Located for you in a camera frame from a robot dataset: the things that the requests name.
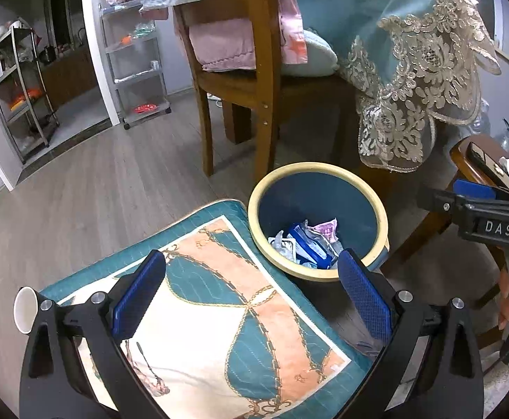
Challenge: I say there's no wooden kitchen cabinet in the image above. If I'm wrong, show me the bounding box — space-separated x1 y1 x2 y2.
40 46 98 108

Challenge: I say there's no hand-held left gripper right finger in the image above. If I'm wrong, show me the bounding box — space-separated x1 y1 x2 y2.
337 249 484 419

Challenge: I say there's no pink folded blanket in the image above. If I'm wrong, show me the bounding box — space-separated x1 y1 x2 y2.
189 17 257 73

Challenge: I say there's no metal shelf rack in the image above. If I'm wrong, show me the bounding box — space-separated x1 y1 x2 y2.
0 20 60 164

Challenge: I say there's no printed quilted mat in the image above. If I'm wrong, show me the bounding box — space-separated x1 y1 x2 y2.
36 199 375 419

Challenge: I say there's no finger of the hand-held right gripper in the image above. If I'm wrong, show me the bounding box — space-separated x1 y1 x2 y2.
417 185 467 216
452 179 509 204

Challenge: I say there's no pale teal pillow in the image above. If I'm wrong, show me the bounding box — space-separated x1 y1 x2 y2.
283 30 339 77

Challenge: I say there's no pink snack wrapper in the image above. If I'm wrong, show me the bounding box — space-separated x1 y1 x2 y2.
307 217 340 243

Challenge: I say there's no person's right hand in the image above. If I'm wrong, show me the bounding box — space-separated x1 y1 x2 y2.
496 266 509 331

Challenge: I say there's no white rolling cart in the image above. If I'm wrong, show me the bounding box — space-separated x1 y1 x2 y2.
99 2 171 131

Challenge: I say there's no blue wet wipes packet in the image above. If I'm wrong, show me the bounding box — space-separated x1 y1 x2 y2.
287 222 338 269

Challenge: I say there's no orange tray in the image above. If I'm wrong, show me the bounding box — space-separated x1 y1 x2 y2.
10 88 43 110

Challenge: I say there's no wooden chair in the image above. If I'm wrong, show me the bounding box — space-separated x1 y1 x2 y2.
173 0 355 179
383 135 509 315

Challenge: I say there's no blue bin with yellow rim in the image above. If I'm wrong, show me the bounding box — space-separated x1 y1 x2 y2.
248 162 389 281

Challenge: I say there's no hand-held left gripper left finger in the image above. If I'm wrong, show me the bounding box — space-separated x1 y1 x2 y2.
19 250 170 419

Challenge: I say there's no black cup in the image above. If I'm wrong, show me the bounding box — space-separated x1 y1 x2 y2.
13 287 46 337

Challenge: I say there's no teal lace tablecloth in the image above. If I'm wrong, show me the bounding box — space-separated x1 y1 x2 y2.
276 0 501 173

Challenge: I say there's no pink hanging cloth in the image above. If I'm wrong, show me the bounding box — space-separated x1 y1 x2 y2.
276 0 308 65

